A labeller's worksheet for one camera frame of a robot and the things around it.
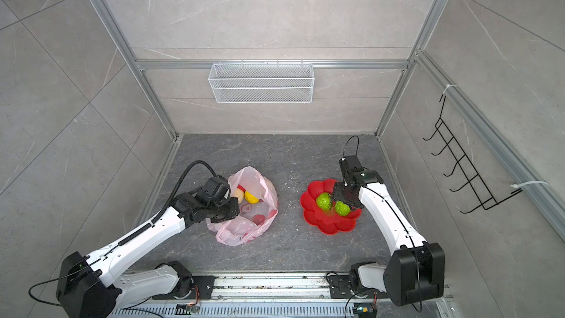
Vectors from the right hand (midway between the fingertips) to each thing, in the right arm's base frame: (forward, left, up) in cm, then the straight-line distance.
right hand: (343, 195), depth 83 cm
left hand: (-4, +39, +1) cm, 39 cm away
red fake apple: (+7, +41, -4) cm, 42 cm away
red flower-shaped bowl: (-6, +5, -12) cm, 14 cm away
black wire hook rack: (-7, -33, +20) cm, 39 cm away
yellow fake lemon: (+3, +37, -7) cm, 38 cm away
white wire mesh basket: (+49, +33, +19) cm, 62 cm away
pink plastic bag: (+2, +35, -11) cm, 37 cm away
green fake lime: (-3, 0, -6) cm, 7 cm away
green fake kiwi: (+1, +7, -6) cm, 9 cm away
